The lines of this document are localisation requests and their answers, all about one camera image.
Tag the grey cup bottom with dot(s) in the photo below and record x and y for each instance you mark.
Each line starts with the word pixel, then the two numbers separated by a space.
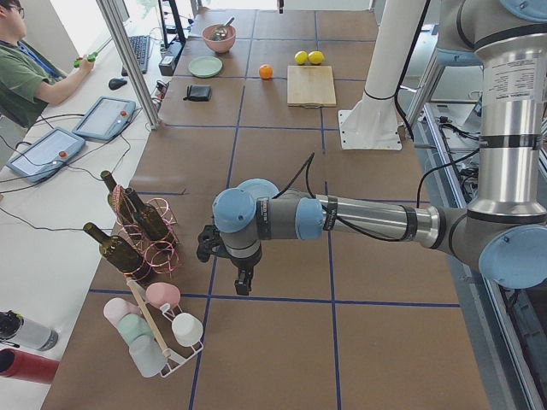
pixel 147 356

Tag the black computer mouse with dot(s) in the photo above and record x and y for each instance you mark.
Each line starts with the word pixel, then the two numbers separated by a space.
pixel 116 83

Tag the person in green shirt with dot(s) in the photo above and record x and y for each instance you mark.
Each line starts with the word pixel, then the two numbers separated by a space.
pixel 28 83

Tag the red bottle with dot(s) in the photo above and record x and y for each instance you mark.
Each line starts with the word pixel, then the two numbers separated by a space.
pixel 28 367

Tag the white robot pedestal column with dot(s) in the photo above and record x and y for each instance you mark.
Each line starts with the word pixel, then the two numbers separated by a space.
pixel 372 123

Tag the green plate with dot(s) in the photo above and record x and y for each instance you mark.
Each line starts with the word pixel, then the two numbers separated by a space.
pixel 205 67

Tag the dark wine bottle front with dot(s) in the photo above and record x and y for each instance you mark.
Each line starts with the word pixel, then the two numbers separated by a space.
pixel 118 252

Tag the teach pendant far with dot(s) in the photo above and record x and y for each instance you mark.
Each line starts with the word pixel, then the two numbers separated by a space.
pixel 105 119

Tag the yellow lemon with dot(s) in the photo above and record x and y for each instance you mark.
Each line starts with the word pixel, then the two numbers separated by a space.
pixel 316 57
pixel 301 57

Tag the green cup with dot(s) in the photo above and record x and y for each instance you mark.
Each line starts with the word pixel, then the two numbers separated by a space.
pixel 132 326

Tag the wooden cutting board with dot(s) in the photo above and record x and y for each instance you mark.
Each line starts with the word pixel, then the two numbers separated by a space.
pixel 310 86

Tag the pink bowl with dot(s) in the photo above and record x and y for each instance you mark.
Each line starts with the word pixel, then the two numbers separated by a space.
pixel 219 45

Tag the teach pendant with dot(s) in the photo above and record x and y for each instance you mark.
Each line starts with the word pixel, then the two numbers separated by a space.
pixel 105 119
pixel 47 155

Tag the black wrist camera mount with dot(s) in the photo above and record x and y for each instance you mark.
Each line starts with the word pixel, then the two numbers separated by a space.
pixel 208 241

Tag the teach pendant near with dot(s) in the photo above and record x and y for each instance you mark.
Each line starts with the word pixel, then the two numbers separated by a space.
pixel 47 155

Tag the pink wire bottle rack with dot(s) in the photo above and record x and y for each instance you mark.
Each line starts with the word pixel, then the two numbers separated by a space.
pixel 160 256

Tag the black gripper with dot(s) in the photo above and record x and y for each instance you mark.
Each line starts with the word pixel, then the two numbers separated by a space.
pixel 244 263

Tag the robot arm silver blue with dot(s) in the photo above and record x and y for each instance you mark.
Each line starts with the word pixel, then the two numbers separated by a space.
pixel 501 233

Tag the grey water bottle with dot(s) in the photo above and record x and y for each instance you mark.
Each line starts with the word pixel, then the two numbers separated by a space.
pixel 19 331

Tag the dark wine bottle rear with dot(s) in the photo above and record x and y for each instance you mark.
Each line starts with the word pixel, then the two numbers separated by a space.
pixel 117 201

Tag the dark wine bottle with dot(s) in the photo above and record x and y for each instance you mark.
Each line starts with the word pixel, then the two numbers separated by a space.
pixel 149 219
pixel 117 201
pixel 118 252

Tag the black wallet pouch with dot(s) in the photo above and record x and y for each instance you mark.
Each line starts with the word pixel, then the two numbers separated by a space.
pixel 198 93

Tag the white wire cup rack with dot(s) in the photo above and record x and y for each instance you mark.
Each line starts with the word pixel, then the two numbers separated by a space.
pixel 161 326

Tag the orange fruit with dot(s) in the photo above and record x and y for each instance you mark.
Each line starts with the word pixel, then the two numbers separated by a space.
pixel 266 72

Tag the dark wine bottle middle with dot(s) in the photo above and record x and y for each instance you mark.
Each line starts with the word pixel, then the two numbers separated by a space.
pixel 149 219

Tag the yellow lemon left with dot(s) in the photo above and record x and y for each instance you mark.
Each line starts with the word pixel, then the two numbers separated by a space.
pixel 301 57

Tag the white cup right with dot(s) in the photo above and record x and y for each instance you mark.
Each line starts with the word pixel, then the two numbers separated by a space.
pixel 187 329

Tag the yellow lemon right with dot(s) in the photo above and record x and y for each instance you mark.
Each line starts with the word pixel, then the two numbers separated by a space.
pixel 316 57

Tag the metal scoop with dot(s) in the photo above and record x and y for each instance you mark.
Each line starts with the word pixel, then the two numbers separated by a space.
pixel 221 31

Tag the aluminium frame post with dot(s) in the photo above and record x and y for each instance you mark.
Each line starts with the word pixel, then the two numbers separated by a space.
pixel 112 18

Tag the pink cup upper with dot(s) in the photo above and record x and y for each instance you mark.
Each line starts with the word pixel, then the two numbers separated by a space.
pixel 161 293

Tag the black keyboard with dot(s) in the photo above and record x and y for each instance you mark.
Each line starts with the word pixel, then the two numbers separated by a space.
pixel 141 48

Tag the pink cup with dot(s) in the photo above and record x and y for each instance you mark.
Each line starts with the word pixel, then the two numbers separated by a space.
pixel 161 293
pixel 117 308

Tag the pink cup left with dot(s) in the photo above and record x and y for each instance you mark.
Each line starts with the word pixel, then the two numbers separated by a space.
pixel 117 308

